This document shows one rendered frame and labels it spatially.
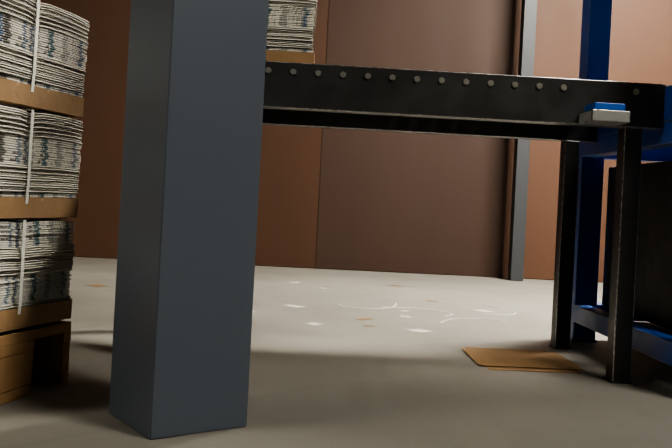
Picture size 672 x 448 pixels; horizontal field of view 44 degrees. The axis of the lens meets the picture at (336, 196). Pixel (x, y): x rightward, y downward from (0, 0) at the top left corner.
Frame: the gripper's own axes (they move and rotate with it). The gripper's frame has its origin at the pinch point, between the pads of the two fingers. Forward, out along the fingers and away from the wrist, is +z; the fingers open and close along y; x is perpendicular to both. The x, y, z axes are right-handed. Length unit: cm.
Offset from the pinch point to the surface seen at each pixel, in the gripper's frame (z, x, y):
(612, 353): -32, -25, 137
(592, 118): -49, -36, 77
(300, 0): 4.6, -13.3, 15.6
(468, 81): -26, -27, 56
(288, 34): 11.6, -14.0, 23.0
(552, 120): -42, -26, 74
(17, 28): 65, -75, 12
